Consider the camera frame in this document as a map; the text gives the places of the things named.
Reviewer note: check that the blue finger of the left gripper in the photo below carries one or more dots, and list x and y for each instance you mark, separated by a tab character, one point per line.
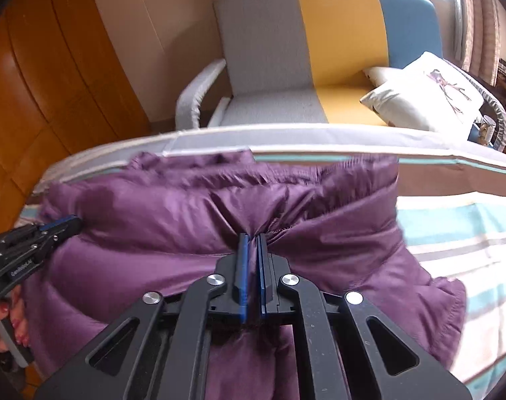
62	229

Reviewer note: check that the striped bed comforter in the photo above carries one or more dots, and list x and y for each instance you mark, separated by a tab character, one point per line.
451	207

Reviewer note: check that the orange wooden wardrobe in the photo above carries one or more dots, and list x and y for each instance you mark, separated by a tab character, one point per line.
62	91

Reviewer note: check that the pink striped curtain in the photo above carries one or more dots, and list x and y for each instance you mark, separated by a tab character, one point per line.
480	39

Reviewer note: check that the grey yellow blue headboard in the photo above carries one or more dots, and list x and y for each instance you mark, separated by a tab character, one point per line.
304	61

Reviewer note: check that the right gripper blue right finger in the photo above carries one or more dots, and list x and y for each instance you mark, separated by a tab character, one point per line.
265	276

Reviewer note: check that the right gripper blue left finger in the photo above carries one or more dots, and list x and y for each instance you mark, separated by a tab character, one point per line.
240	274

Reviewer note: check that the purple quilted down jacket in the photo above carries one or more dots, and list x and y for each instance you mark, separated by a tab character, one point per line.
138	304

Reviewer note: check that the white printed pillow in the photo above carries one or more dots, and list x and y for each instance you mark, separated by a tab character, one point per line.
429	94

